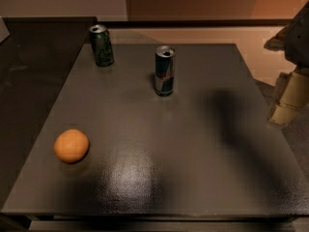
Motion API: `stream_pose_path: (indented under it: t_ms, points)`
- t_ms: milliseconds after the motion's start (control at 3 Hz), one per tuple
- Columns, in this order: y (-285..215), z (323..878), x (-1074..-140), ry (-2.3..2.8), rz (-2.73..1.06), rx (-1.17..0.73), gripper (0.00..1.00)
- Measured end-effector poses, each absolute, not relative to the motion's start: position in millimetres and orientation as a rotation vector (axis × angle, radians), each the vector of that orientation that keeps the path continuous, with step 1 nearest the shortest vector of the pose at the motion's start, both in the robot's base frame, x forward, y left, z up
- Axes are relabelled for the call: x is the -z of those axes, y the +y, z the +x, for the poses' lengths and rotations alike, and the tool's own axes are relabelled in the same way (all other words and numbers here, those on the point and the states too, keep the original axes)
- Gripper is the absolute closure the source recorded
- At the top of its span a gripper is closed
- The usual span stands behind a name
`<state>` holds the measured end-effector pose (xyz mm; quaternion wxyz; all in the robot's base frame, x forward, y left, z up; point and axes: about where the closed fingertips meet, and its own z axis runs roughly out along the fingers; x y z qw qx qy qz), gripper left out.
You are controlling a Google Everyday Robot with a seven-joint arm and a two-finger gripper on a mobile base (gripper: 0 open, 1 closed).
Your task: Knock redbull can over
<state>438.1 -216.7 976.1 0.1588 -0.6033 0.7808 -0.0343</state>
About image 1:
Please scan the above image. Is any red bull can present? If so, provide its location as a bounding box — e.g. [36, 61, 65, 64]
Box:
[154, 45, 176, 97]

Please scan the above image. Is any green soda can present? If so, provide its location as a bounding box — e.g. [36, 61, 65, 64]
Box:
[89, 24, 114, 67]

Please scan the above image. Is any orange fruit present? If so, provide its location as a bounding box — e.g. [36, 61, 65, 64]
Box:
[53, 130, 90, 163]

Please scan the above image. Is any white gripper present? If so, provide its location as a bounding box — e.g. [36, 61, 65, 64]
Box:
[264, 1, 309, 126]

